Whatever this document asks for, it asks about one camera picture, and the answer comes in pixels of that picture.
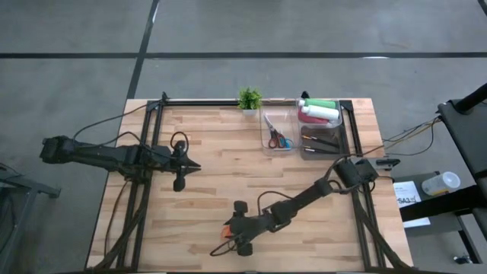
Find black aluminium rig frame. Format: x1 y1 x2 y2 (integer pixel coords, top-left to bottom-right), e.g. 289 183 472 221
86 91 414 273

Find coloured wire bundle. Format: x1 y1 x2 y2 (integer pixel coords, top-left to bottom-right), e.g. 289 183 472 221
357 116 444 158

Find clear plastic jar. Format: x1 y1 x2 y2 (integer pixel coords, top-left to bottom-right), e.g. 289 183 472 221
420 170 462 197

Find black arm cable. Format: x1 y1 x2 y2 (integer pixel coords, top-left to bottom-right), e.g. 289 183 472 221
72 104 190 154
209 190 294 257

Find grey metal stand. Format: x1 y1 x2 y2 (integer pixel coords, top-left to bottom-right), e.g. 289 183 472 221
0 165 62 274

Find black side cart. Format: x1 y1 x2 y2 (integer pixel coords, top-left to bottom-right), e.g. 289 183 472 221
393 81 487 266

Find red paint bottle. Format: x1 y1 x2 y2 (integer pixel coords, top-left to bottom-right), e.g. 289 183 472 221
298 110 333 126

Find brown cable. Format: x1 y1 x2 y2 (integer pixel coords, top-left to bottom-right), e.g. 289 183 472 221
103 178 130 256

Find small potted green plant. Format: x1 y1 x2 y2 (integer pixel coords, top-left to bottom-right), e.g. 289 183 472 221
237 87 263 117

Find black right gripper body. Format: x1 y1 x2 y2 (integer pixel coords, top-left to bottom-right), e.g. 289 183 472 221
228 212 278 241

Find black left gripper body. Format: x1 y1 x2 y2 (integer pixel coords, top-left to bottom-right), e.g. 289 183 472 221
146 144 180 174

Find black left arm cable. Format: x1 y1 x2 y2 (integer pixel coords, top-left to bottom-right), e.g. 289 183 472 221
72 104 190 154

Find white paint bottle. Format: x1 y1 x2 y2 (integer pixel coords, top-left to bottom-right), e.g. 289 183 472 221
300 104 341 122

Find small black floor object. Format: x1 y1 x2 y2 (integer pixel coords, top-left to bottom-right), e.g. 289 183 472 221
452 253 473 266

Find green paint bottle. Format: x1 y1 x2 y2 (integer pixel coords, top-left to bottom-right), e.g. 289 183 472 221
298 97 338 110

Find clear plastic bin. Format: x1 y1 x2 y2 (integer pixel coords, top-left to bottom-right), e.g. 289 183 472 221
259 97 304 157

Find dark red handled scissors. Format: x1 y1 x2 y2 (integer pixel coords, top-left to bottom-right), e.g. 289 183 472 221
263 115 286 150

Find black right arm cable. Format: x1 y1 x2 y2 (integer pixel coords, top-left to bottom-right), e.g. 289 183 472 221
209 190 294 257

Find grey translucent plastic bin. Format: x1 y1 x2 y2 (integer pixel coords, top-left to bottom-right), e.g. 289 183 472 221
295 97 348 160

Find white paper sheet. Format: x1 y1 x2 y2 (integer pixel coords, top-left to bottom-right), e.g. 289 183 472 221
393 180 432 229

